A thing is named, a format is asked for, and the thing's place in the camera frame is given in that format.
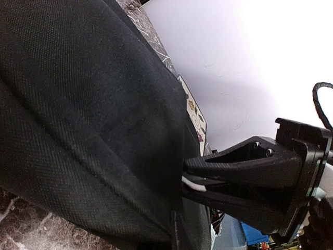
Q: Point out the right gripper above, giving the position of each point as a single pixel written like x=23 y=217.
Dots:
x=264 y=162

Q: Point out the black backpack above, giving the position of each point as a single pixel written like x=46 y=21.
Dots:
x=94 y=126

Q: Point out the floral ceramic tile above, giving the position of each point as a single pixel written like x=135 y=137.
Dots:
x=196 y=115

